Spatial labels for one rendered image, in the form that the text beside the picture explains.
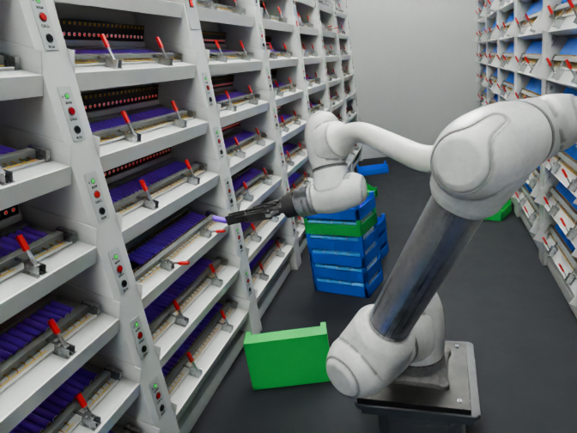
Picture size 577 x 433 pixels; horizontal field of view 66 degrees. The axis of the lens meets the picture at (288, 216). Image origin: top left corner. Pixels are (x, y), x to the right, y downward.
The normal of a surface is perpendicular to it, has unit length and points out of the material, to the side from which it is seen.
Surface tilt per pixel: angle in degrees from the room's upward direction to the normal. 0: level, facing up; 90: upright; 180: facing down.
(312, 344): 90
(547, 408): 0
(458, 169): 83
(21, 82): 111
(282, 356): 90
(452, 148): 87
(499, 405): 0
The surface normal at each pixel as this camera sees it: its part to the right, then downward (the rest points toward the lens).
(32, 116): -0.29, 0.34
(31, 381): 0.18, -0.90
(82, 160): 0.95, -0.05
